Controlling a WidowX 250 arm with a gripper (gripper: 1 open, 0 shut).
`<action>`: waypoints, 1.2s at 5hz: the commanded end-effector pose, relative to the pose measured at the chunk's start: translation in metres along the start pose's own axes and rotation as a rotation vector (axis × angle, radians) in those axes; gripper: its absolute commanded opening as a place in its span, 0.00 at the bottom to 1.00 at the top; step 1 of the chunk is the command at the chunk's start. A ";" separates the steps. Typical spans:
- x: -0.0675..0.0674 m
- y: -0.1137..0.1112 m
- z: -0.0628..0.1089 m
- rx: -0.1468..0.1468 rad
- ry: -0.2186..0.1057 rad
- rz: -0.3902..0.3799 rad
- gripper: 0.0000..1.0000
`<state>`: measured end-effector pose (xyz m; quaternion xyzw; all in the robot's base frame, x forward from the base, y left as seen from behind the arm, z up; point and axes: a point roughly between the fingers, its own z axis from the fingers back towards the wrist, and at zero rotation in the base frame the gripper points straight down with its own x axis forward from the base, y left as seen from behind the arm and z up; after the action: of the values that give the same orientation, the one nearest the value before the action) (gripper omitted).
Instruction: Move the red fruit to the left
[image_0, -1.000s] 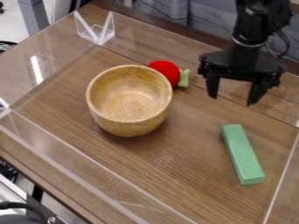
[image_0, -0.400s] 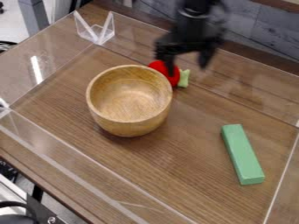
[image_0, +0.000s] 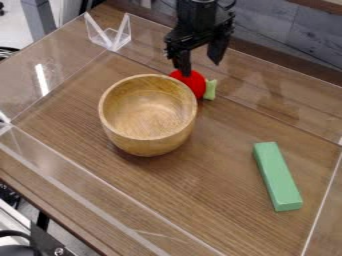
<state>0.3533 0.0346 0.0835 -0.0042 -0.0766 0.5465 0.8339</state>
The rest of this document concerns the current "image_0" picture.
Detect clear acrylic tray wall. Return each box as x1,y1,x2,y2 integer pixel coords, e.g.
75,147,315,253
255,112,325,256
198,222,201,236
0,120,225,256

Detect black cable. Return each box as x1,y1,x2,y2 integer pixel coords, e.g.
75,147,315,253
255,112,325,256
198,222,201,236
0,229,42,256

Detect red plush fruit green leaf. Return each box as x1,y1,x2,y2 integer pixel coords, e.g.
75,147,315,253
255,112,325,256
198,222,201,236
170,70,218,101

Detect black metal bracket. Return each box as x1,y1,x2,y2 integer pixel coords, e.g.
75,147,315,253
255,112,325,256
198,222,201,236
31,223,78,256

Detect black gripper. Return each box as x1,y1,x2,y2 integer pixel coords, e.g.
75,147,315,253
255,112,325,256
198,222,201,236
165,6,235,77

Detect wooden bowl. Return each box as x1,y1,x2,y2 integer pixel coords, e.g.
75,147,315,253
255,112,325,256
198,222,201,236
98,74,198,157

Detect clear acrylic corner bracket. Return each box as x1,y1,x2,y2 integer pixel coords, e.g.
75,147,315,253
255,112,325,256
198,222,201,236
84,12,131,52

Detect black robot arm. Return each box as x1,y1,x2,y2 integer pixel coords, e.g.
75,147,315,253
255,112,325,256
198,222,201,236
165,0,237,77

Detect green rectangular block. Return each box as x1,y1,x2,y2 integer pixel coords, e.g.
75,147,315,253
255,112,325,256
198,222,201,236
253,142,303,212

